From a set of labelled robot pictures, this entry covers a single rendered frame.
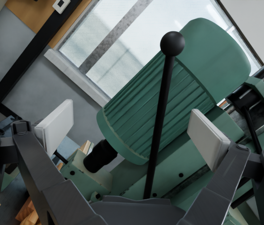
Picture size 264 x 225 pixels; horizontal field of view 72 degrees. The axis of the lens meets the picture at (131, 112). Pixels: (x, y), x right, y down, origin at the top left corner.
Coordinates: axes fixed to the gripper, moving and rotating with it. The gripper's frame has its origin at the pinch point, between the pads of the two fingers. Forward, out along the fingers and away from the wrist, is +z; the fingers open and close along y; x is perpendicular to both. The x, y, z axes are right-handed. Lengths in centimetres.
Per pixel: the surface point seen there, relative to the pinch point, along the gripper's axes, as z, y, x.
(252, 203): 11.6, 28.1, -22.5
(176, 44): 8.3, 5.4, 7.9
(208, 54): 15.9, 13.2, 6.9
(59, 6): 143, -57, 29
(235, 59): 15.3, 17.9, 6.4
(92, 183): 20.3, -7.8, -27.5
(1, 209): 14.2, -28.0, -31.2
